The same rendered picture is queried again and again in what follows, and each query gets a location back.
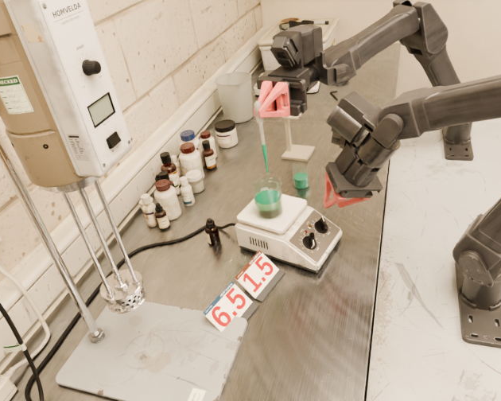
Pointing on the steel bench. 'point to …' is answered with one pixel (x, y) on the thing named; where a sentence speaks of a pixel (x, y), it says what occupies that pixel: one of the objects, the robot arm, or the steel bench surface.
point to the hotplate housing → (281, 243)
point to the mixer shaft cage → (120, 290)
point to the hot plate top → (292, 204)
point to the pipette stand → (295, 152)
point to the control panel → (315, 236)
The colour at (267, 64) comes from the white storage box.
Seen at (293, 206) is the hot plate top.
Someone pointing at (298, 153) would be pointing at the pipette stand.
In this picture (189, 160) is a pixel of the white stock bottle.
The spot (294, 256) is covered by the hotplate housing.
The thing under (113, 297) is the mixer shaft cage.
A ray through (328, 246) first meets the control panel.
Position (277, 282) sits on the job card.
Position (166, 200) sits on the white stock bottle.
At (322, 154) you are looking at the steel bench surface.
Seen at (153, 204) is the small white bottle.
